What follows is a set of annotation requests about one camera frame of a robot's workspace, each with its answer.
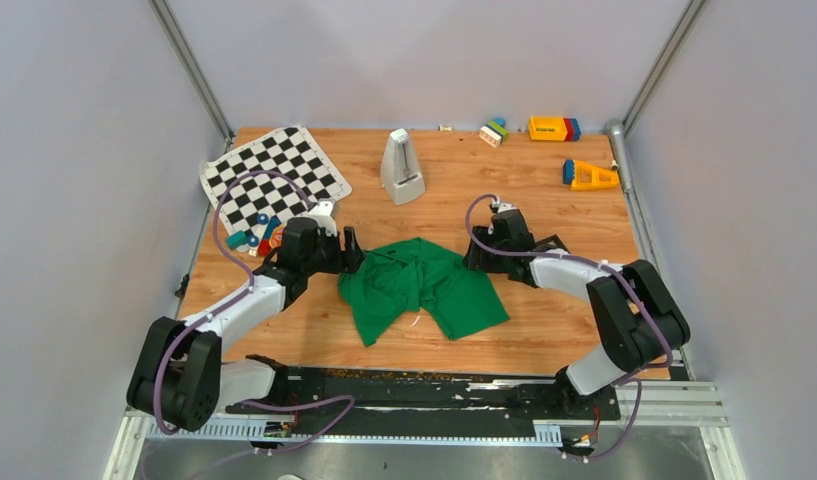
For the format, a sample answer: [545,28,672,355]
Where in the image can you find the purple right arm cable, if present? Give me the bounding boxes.
[464,193,675,463]

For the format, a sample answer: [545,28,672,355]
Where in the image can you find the black white checkerboard sheet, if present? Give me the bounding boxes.
[199,126,352,234]

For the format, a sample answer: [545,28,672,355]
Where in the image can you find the teal toy block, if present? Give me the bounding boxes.
[225,231,249,250]

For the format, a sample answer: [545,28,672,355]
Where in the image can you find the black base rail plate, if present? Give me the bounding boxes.
[261,367,621,438]

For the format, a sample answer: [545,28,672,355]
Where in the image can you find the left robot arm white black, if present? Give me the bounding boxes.
[126,216,365,431]

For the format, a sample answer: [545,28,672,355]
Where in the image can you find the yellow red blue toy block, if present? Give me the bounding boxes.
[528,116,581,142]

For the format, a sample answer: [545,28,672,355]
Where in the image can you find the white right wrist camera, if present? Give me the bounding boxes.
[490,201,516,215]

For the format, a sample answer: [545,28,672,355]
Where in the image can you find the grey metal pipe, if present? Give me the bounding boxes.
[606,120,633,194]

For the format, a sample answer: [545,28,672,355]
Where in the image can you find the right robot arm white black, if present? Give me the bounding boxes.
[463,206,691,418]

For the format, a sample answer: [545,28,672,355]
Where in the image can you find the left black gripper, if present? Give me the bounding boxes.
[302,226,366,276]

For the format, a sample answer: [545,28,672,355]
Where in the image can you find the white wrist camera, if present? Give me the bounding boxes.
[305,199,338,237]
[490,201,516,215]

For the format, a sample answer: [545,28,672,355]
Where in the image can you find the green garment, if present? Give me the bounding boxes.
[338,237,510,347]

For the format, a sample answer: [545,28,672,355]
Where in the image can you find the grey metronome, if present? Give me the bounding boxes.
[380,129,426,205]

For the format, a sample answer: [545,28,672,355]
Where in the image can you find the white green blue toy blocks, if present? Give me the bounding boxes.
[479,117,509,148]

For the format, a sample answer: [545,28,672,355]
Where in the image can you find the blue red toy block figure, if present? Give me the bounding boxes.
[247,213,281,257]

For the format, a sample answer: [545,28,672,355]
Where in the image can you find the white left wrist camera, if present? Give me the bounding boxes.
[305,199,338,237]

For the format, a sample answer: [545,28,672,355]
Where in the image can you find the orange blue toy ramp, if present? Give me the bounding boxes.
[562,159,620,191]

